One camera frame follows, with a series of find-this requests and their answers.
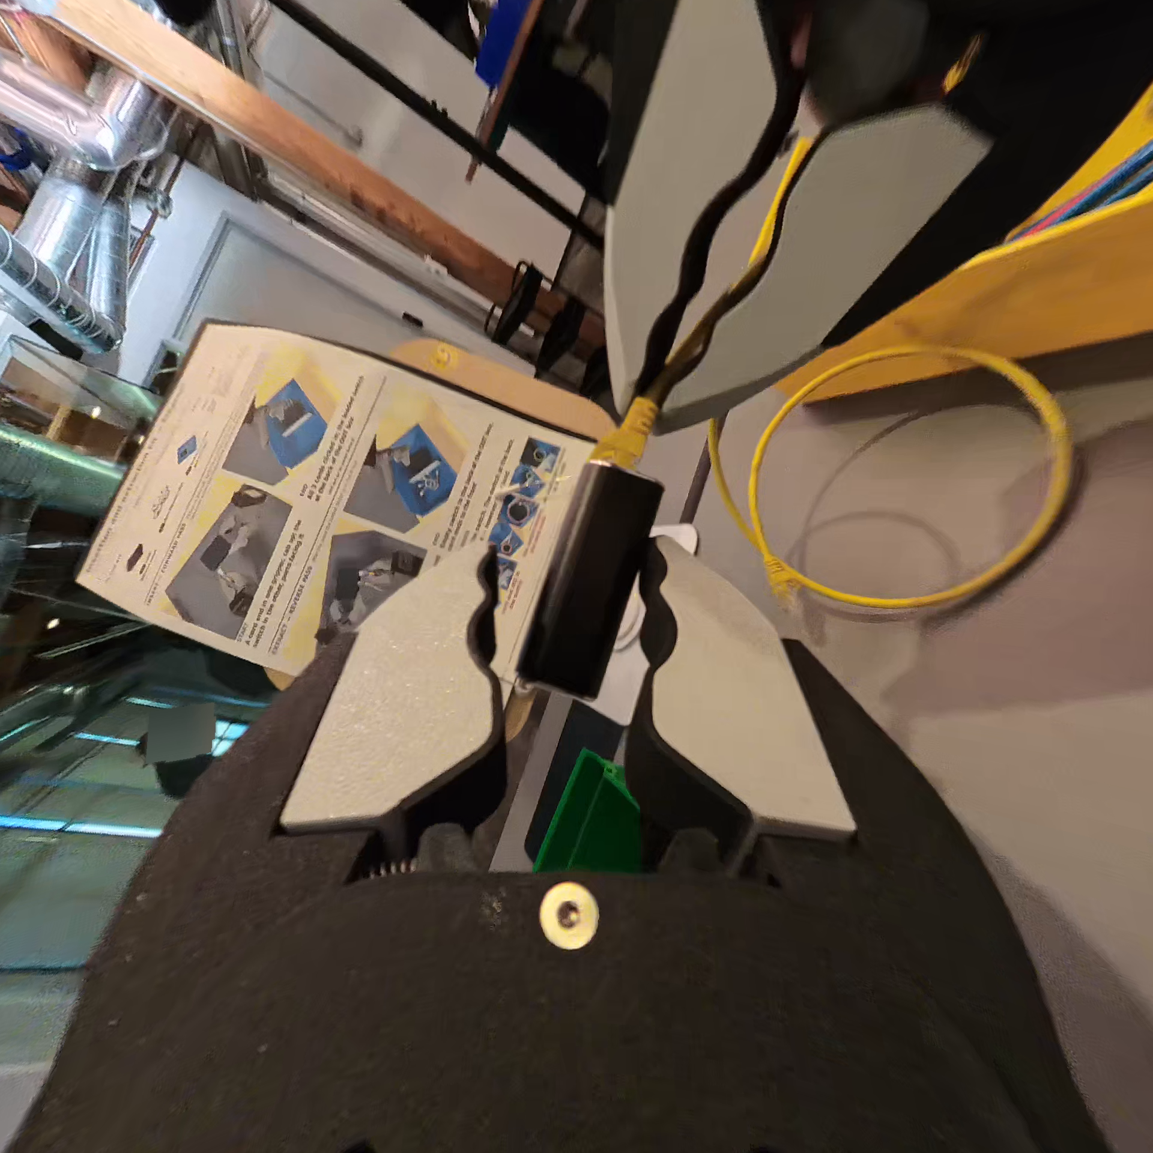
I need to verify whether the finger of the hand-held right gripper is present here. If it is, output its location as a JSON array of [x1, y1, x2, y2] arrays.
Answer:
[[602, 0, 806, 416], [661, 102, 994, 434]]

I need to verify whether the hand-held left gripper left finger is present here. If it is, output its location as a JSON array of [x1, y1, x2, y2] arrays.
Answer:
[[279, 543, 506, 836]]

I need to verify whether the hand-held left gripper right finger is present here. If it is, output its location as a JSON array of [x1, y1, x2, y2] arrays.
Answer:
[[627, 536, 860, 843]]

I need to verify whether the green plastic bin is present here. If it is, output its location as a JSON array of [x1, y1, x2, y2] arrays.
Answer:
[[532, 748, 646, 875]]

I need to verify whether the yellow plastic bin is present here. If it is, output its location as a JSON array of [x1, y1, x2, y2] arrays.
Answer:
[[778, 85, 1153, 404]]

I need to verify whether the black ethernet splitter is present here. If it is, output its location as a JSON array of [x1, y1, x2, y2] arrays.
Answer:
[[515, 460, 669, 702]]

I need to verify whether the yellow ethernet cable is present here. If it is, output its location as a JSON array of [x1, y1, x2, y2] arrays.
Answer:
[[591, 135, 1077, 615]]

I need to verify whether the white stand base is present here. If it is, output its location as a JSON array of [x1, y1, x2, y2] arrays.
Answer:
[[595, 525, 702, 728]]

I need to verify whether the printed instruction sheet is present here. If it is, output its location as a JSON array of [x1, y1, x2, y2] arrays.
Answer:
[[78, 323, 598, 677]]

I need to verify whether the wooden ceiling beam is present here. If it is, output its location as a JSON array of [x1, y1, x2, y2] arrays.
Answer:
[[54, 0, 583, 312]]

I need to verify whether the silver air duct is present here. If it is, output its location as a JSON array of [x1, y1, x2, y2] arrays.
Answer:
[[14, 172, 135, 355], [0, 50, 175, 175], [0, 423, 128, 519]]

